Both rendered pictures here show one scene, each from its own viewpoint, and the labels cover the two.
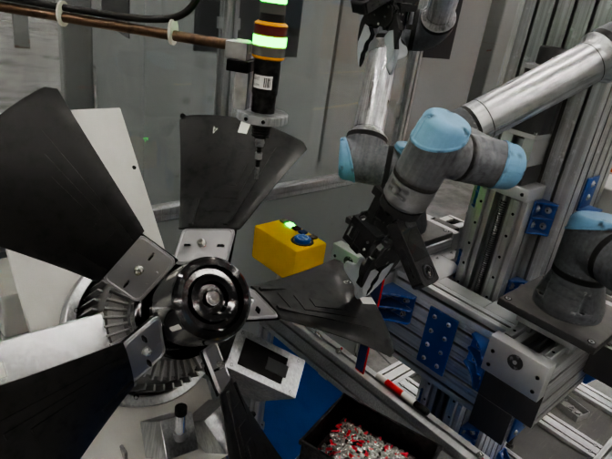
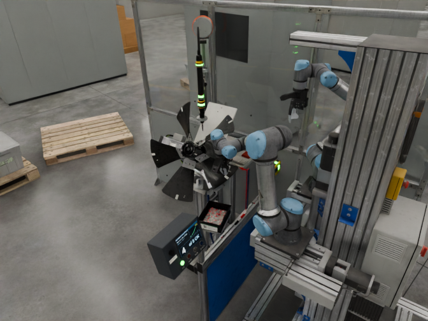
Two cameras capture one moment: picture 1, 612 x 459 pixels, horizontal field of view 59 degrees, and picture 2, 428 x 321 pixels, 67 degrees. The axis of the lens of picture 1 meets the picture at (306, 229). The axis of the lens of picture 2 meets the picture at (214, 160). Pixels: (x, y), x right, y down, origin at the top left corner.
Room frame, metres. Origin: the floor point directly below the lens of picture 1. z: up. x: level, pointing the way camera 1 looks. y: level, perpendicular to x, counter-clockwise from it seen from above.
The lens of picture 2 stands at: (0.51, -1.80, 2.34)
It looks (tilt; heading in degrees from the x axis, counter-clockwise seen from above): 32 degrees down; 81
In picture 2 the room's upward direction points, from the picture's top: 2 degrees counter-clockwise
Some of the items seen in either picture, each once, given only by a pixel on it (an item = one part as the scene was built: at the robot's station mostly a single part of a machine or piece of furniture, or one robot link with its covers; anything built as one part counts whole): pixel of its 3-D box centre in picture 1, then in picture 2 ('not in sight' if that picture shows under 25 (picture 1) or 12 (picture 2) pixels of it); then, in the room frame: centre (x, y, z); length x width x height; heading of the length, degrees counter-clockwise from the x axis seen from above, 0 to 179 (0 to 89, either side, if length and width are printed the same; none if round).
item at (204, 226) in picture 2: (368, 456); (214, 216); (0.75, -0.18, 0.85); 0.22 x 0.17 x 0.07; 60
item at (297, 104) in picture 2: (393, 0); (299, 97); (1.29, -0.12, 1.62); 0.09 x 0.08 x 0.12; 135
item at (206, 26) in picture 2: not in sight; (202, 27); (0.86, 0.79, 1.88); 0.16 x 0.07 x 0.16; 170
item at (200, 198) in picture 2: not in sight; (202, 218); (0.71, 0.25, 0.46); 0.09 x 0.05 x 0.91; 135
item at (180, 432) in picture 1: (180, 422); not in sight; (0.63, 0.15, 0.99); 0.02 x 0.02 x 0.06
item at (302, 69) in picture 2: not in sight; (302, 71); (1.29, -0.11, 1.78); 0.09 x 0.08 x 0.11; 173
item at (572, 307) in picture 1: (573, 288); (288, 228); (1.09, -0.62, 1.09); 0.15 x 0.15 x 0.10
